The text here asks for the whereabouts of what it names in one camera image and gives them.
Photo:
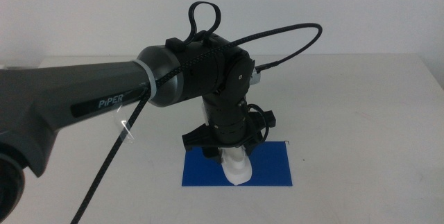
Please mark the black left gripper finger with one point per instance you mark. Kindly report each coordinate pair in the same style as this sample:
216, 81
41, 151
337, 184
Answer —
250, 148
211, 155

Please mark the white shoe with red-black stripes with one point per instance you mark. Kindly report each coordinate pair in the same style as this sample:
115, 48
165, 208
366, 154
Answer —
237, 170

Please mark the black left Piper arm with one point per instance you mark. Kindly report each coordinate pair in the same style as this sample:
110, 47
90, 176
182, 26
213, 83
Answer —
52, 88

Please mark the blue rectangular mat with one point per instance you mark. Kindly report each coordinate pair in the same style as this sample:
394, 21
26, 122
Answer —
270, 168

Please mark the clear tape piece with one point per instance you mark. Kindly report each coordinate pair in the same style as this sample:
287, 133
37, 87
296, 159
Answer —
126, 134

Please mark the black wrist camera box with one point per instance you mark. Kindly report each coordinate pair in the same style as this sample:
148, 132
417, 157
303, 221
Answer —
268, 119

